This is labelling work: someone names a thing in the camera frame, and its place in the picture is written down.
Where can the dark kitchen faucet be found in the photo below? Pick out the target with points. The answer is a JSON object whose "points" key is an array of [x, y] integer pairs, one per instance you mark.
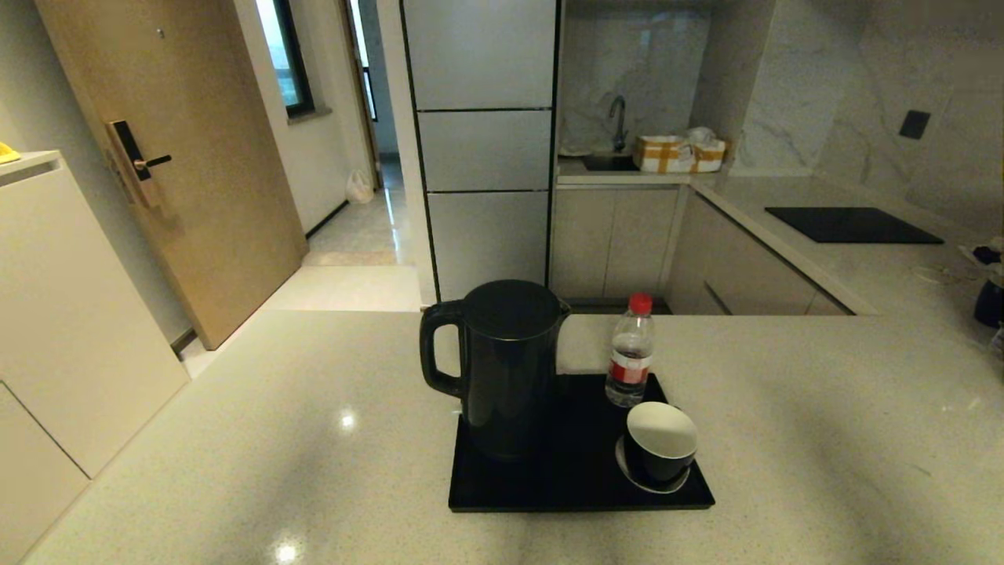
{"points": [[622, 129]]}

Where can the beige kitchen base cabinets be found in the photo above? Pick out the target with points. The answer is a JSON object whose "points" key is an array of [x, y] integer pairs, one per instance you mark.
{"points": [[612, 243]]}

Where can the dark-framed window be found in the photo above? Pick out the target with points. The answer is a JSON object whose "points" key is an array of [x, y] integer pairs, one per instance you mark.
{"points": [[292, 55]]}

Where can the black electric kettle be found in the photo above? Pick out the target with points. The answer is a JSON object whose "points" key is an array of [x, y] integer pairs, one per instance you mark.
{"points": [[506, 369]]}

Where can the light wooden door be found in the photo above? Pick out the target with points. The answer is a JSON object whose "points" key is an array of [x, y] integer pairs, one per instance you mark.
{"points": [[204, 196]]}

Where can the tall grey refrigerator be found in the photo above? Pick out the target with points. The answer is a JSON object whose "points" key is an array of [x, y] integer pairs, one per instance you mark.
{"points": [[486, 149]]}

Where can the yellow checked cloth box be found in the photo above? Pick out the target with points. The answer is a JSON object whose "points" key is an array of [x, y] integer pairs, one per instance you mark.
{"points": [[659, 155], [710, 155]]}

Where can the white saucer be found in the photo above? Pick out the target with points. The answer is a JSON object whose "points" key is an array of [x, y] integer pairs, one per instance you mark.
{"points": [[623, 471]]}

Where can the dark wall socket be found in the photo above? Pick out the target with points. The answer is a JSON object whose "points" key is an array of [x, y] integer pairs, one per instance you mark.
{"points": [[914, 125]]}

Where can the small yellow object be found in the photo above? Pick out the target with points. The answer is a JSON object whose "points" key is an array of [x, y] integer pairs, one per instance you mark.
{"points": [[6, 153]]}

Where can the black induction cooktop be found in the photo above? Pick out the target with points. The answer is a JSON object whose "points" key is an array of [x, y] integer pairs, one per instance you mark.
{"points": [[851, 225]]}

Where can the black cup white inside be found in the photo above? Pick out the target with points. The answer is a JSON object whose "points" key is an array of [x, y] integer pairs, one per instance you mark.
{"points": [[659, 459]]}

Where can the kitchen sink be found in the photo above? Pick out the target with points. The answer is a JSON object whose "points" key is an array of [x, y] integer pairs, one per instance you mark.
{"points": [[608, 163]]}

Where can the clear bottle red cap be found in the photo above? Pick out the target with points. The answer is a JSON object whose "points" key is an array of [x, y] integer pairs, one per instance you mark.
{"points": [[630, 369]]}

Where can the white side cabinet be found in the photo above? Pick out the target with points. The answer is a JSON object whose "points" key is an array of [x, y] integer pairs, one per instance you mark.
{"points": [[70, 314]]}

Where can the white plastic bag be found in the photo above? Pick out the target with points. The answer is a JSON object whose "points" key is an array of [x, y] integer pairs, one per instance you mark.
{"points": [[360, 190]]}

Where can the small black gadget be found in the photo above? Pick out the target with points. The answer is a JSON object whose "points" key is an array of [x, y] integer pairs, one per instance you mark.
{"points": [[990, 254]]}

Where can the dark blue jar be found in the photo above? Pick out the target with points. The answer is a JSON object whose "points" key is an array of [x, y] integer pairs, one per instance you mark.
{"points": [[991, 306]]}

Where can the black rectangular tray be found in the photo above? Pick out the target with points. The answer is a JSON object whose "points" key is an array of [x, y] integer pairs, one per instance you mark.
{"points": [[565, 482]]}

